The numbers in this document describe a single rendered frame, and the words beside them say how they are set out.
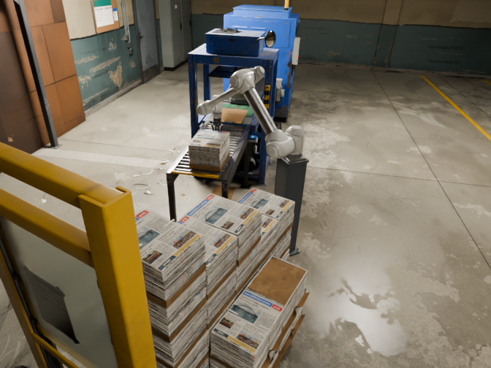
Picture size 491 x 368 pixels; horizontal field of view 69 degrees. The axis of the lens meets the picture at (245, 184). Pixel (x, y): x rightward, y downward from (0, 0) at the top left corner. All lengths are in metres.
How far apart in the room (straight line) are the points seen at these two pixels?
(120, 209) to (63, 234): 0.30
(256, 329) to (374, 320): 1.28
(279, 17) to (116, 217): 5.68
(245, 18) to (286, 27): 0.67
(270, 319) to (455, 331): 1.67
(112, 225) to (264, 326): 1.44
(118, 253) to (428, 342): 2.64
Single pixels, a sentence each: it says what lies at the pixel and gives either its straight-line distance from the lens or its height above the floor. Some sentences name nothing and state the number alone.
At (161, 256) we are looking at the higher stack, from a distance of 1.55.
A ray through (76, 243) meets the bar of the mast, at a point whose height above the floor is 1.65.
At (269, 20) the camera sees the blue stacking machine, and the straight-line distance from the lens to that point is 6.31.
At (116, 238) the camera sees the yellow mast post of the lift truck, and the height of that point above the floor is 1.75.
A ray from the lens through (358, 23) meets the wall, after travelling 11.52.
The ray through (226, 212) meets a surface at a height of 1.07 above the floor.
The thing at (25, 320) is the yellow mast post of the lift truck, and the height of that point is 1.03.
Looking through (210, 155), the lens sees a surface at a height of 0.96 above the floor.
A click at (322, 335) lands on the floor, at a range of 2.97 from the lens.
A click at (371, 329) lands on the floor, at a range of 3.11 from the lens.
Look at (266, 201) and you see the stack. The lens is 2.73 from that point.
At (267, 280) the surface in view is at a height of 0.60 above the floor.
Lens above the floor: 2.31
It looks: 30 degrees down
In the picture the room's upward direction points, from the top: 3 degrees clockwise
